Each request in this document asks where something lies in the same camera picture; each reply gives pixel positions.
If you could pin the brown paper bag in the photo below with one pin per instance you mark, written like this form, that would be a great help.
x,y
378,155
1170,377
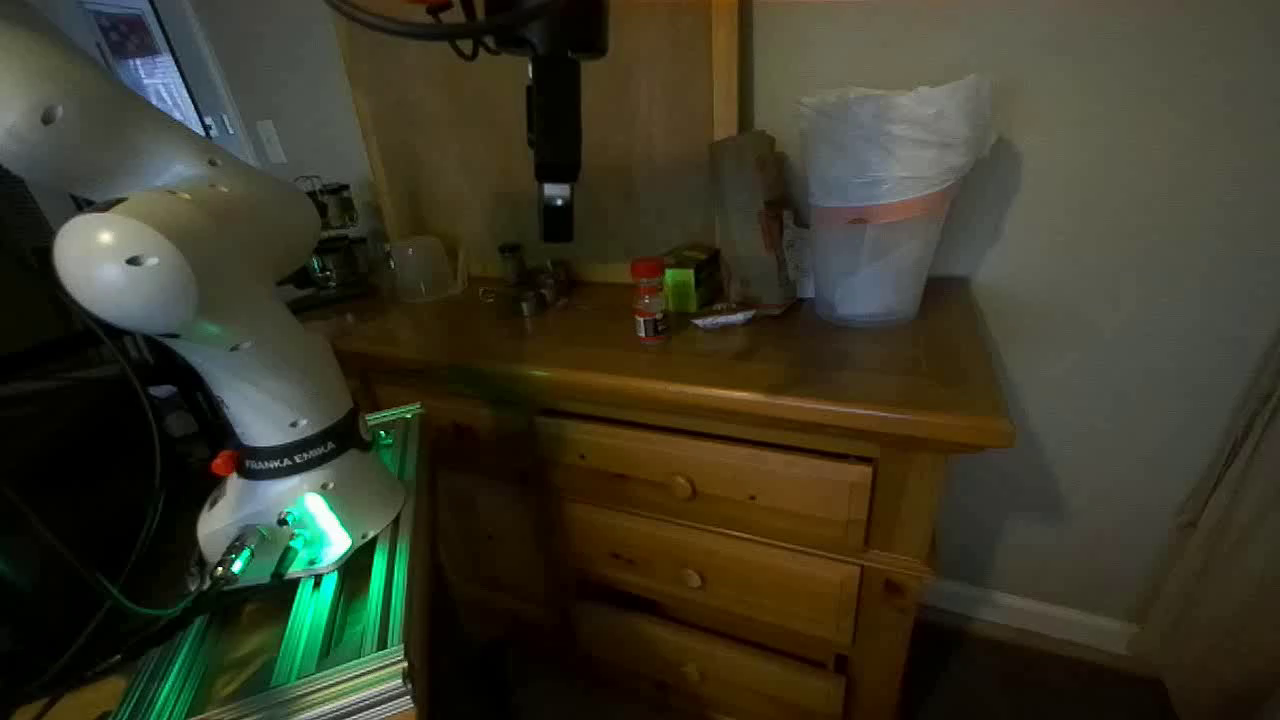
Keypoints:
x,y
748,200

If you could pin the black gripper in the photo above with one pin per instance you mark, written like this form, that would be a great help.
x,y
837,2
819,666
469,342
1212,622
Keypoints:
x,y
563,43

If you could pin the small steel measuring cup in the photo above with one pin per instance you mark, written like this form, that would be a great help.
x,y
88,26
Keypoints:
x,y
538,280

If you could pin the silver fork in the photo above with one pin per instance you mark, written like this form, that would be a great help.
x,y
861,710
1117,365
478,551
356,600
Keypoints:
x,y
725,317

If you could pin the wooden dresser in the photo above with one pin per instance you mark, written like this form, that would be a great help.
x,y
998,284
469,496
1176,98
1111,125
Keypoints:
x,y
748,510

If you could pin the green lit aluminium robot base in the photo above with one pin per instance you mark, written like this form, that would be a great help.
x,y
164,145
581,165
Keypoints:
x,y
311,650

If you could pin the green cardboard box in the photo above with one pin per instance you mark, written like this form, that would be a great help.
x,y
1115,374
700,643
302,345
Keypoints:
x,y
690,279

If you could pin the red capped spice bottle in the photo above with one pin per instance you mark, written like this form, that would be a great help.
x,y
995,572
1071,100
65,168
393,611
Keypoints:
x,y
649,299

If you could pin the clear plastic pitcher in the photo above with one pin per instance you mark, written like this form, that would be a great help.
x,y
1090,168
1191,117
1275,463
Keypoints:
x,y
423,270

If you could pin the white bin with bag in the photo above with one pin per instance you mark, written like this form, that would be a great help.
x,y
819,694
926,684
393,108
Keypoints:
x,y
878,176

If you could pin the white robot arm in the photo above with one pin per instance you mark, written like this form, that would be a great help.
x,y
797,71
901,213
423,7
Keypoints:
x,y
186,240

